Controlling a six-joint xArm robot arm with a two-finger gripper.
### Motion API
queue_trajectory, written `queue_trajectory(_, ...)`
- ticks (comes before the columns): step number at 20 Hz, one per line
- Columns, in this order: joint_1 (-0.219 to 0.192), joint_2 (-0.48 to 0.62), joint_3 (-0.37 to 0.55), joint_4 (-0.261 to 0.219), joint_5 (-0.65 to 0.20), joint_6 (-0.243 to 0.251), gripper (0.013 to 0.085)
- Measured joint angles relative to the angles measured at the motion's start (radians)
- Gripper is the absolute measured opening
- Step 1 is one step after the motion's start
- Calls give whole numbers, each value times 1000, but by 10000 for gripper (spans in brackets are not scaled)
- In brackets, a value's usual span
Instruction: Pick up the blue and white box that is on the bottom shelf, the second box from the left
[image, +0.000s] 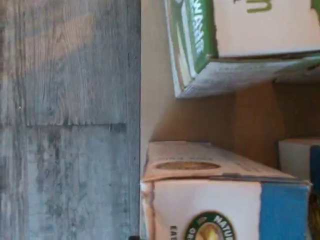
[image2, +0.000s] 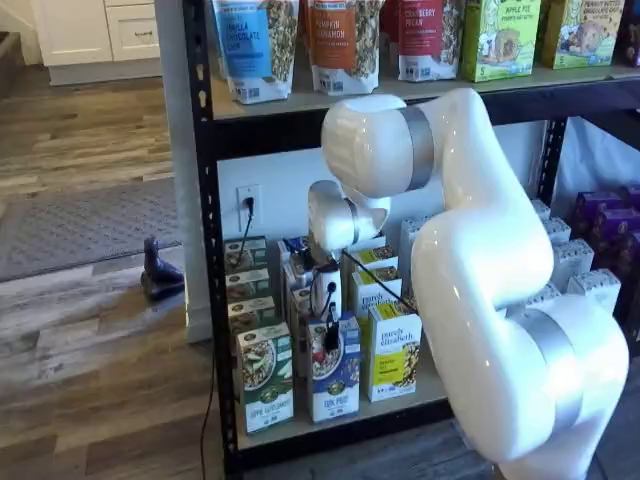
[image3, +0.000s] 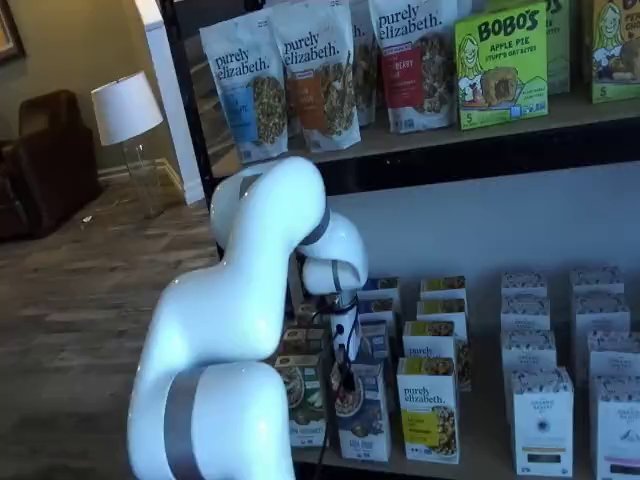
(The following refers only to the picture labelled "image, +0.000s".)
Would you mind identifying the green and white cereal box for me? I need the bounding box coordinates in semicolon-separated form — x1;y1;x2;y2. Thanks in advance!
163;0;320;99

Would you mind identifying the blue and white cereal box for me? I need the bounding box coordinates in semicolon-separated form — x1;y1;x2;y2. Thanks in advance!
139;140;313;240
278;138;320;240

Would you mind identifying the wooden shelf board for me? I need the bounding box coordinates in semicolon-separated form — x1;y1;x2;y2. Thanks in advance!
139;0;320;181

